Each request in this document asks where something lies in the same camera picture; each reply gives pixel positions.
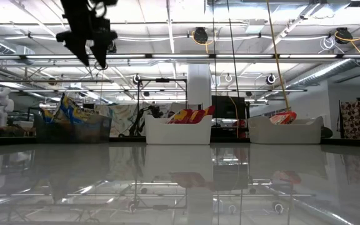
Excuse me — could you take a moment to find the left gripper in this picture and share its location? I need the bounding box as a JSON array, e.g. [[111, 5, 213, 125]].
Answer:
[[56, 17, 119, 70]]

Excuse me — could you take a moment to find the white plastic bin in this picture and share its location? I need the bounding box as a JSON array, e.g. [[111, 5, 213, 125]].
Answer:
[[144, 114, 214, 145]]

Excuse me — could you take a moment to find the orange ramen noodle pack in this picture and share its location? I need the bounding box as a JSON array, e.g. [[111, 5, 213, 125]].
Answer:
[[269, 111, 298, 126]]

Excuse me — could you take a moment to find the dark grey plastic bin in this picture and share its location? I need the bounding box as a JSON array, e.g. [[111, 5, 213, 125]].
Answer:
[[34, 112, 113, 144]]

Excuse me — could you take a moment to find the black background robot station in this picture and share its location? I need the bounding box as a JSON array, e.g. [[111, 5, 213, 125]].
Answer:
[[119, 77, 189, 138]]

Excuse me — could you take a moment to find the long ceiling light bar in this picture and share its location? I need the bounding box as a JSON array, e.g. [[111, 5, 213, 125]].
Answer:
[[0, 53, 337, 61]]

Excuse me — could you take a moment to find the black screen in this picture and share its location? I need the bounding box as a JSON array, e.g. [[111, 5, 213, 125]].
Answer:
[[211, 95, 247, 119]]

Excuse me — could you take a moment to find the pale grey plastic bin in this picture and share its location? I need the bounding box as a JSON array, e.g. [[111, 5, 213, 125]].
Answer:
[[247, 116, 324, 144]]

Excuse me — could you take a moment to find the yellow hanging cable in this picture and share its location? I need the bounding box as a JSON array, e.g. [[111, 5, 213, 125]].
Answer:
[[264, 0, 291, 113]]

